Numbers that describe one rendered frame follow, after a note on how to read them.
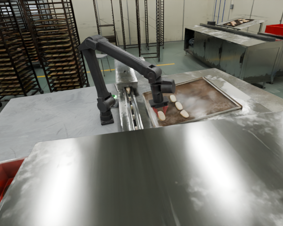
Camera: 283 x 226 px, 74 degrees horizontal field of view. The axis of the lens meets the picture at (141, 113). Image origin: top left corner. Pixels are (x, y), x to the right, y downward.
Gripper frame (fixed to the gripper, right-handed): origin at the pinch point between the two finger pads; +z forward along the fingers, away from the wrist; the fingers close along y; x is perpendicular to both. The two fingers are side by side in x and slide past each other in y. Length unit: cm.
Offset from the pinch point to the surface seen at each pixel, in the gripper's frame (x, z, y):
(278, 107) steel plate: 10, 26, 83
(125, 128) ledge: 2.8, 5.1, -22.0
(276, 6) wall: 354, 30, 358
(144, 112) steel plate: 26.1, 11.9, -7.9
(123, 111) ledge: 23.0, 5.4, -21.8
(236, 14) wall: 508, 54, 355
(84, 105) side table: 49, 5, -52
